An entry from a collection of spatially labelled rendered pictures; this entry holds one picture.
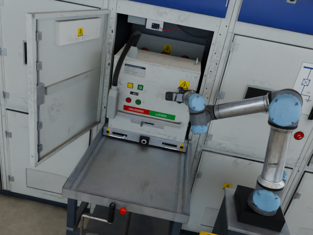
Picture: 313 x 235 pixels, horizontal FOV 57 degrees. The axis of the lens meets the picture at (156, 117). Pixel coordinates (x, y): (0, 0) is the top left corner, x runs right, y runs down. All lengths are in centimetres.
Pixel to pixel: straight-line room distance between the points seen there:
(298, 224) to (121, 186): 145
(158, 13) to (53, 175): 143
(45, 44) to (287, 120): 107
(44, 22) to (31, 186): 150
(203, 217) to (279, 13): 151
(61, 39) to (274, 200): 120
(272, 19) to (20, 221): 219
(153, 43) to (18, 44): 100
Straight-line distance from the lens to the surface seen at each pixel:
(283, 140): 129
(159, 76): 164
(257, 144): 200
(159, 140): 182
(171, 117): 174
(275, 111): 123
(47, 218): 250
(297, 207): 237
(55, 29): 145
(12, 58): 209
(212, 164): 205
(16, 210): 260
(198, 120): 136
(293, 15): 179
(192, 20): 174
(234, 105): 143
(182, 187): 157
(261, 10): 175
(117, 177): 156
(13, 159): 246
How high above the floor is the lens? 179
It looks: 25 degrees down
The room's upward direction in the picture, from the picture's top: 11 degrees clockwise
